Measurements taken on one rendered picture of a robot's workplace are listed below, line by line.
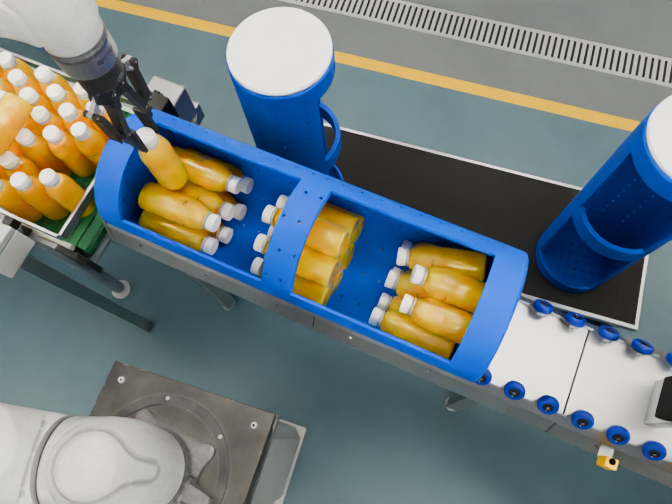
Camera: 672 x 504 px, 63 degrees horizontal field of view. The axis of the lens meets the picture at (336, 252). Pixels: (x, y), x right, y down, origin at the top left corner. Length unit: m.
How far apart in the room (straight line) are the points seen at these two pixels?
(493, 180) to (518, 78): 0.65
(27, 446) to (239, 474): 0.38
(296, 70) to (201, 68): 1.45
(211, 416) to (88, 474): 0.31
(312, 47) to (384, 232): 0.54
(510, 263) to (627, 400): 0.48
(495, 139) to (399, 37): 0.71
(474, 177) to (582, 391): 1.20
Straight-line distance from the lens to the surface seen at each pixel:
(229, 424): 1.16
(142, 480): 0.97
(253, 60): 1.51
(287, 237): 1.05
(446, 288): 1.09
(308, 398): 2.21
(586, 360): 1.38
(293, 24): 1.56
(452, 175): 2.32
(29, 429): 1.04
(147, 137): 1.12
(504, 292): 1.03
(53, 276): 1.74
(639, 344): 1.37
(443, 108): 2.66
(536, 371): 1.34
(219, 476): 1.15
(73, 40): 0.86
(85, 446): 0.95
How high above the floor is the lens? 2.20
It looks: 71 degrees down
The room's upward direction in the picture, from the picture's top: 8 degrees counter-clockwise
